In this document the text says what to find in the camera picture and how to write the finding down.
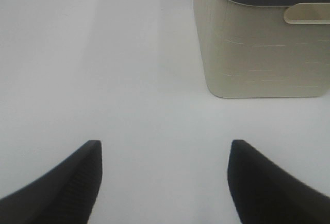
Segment beige basket with grey rim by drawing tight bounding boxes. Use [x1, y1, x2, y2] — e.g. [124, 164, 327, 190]
[193, 0, 329, 98]

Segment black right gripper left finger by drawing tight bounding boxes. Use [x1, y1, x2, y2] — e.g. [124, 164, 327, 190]
[1, 140, 103, 223]

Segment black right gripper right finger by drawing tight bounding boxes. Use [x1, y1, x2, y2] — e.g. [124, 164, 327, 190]
[227, 140, 329, 223]

